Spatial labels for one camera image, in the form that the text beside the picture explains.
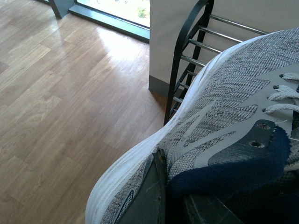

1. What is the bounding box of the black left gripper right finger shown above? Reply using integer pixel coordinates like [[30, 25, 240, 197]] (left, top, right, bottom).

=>
[[183, 194, 242, 224]]

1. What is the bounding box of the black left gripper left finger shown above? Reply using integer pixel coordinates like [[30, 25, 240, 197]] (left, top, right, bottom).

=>
[[115, 149, 166, 224]]

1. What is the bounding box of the grey mesh sneaker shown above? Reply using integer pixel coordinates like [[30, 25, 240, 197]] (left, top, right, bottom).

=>
[[85, 28, 299, 224]]

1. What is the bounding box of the black metal shoe rack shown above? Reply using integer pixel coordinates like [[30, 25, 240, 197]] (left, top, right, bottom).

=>
[[164, 0, 267, 123]]

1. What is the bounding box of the dark window frame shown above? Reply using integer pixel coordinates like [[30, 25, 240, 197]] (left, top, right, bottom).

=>
[[41, 0, 150, 43]]

